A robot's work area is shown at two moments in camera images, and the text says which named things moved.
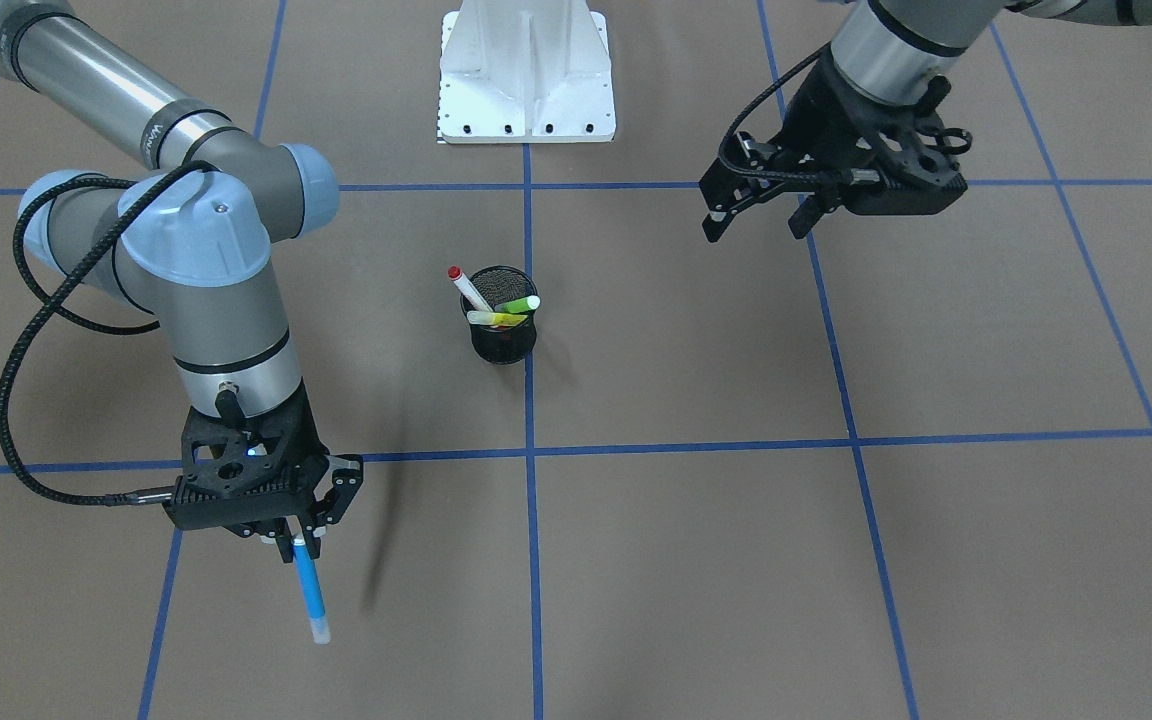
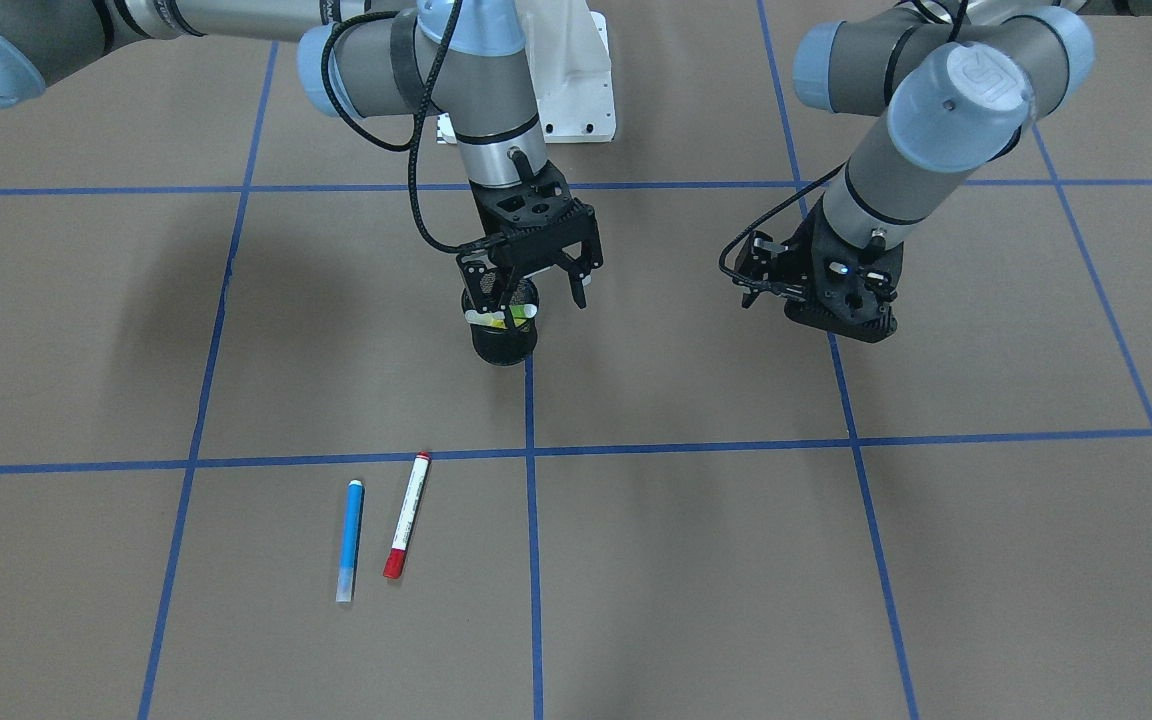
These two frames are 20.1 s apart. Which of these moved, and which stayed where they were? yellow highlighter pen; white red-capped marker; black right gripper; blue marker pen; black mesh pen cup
Moved: blue marker pen; white red-capped marker; black right gripper
Stayed: yellow highlighter pen; black mesh pen cup
